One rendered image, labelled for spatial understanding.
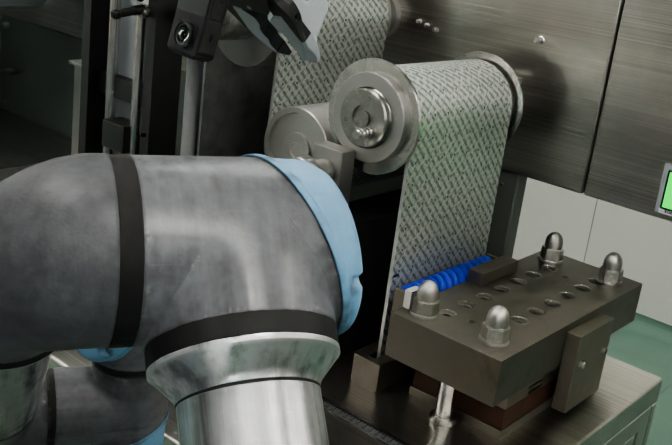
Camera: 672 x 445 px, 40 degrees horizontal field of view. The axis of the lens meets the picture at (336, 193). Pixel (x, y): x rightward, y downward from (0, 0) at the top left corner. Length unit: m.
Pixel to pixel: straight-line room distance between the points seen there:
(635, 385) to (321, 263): 0.92
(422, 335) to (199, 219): 0.65
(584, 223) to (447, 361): 2.95
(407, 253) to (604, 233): 2.83
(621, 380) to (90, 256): 1.02
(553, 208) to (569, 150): 2.70
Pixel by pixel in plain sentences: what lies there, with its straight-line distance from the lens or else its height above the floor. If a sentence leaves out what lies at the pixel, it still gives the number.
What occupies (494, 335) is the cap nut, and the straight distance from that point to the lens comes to 1.11.
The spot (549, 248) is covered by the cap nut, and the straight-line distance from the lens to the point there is 1.42.
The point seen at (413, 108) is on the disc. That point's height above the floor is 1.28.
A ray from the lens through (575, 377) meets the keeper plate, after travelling 1.25.
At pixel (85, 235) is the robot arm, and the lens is 0.51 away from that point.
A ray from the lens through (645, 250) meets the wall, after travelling 3.96.
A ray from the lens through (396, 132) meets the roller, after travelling 1.14.
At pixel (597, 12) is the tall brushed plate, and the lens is 1.37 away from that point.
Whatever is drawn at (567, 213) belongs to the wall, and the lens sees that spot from 4.07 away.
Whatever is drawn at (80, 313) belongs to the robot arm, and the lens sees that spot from 0.53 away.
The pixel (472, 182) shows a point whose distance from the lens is 1.30.
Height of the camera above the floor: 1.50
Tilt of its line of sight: 17 degrees down
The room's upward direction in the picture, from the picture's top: 7 degrees clockwise
